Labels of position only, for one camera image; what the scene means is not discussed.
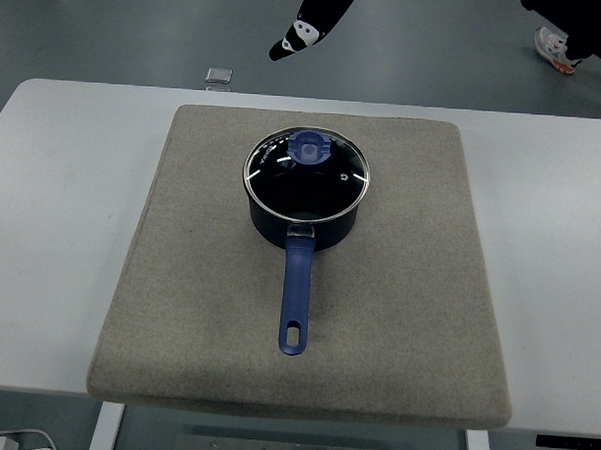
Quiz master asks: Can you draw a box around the black table control panel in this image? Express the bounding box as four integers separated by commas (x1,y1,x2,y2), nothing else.
535,433,601,450

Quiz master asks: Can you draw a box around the white cable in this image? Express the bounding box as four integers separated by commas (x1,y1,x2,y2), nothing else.
0,424,60,450

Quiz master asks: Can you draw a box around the small silver floor plate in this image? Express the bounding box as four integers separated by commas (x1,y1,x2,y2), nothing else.
204,66,234,93

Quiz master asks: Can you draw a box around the beige fabric mat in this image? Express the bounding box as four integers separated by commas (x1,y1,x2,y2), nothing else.
85,101,524,431

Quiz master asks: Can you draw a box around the dark saucepan with blue handle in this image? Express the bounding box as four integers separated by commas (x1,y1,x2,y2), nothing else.
237,173,368,359

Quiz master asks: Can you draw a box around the glass lid with blue knob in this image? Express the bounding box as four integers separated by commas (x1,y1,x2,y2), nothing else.
240,124,372,224

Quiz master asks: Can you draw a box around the person's leg with pale shoe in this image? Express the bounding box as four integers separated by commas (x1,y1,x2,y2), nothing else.
512,0,601,78

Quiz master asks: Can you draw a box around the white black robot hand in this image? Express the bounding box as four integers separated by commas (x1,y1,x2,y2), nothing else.
267,0,361,65

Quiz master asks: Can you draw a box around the grey metal plate with screws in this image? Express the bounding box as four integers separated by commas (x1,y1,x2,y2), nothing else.
175,433,422,450

